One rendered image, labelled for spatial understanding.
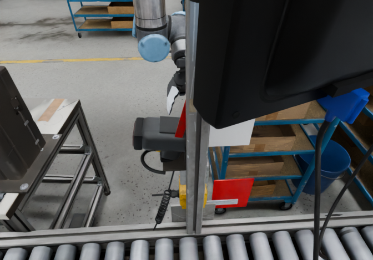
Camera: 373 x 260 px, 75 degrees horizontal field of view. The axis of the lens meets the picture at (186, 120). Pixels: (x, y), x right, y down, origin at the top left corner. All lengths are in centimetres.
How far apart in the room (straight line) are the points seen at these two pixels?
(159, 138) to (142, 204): 121
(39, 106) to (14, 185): 45
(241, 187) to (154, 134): 29
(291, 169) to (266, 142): 34
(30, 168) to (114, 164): 100
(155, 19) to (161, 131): 34
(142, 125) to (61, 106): 78
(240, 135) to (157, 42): 36
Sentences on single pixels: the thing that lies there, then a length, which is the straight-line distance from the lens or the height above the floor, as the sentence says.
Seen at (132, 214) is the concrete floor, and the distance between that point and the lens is 164.
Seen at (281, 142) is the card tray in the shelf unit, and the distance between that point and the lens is 122.
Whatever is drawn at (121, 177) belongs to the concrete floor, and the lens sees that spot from 182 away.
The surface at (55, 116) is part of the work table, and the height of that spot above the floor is 75.
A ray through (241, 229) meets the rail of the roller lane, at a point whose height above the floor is 74.
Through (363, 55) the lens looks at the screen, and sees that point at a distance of 27.
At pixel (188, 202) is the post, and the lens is 59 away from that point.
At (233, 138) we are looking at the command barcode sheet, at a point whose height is 107.
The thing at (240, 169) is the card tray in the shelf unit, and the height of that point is 40.
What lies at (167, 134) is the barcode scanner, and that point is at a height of 108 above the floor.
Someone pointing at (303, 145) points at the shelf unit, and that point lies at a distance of 134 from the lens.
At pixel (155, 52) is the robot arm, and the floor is 111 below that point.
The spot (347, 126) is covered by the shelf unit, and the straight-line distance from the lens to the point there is 193.
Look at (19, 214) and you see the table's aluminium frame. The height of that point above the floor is 70.
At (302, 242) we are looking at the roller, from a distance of 79.
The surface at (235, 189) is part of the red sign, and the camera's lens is 66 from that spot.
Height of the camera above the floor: 141
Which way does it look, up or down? 40 degrees down
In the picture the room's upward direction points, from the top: straight up
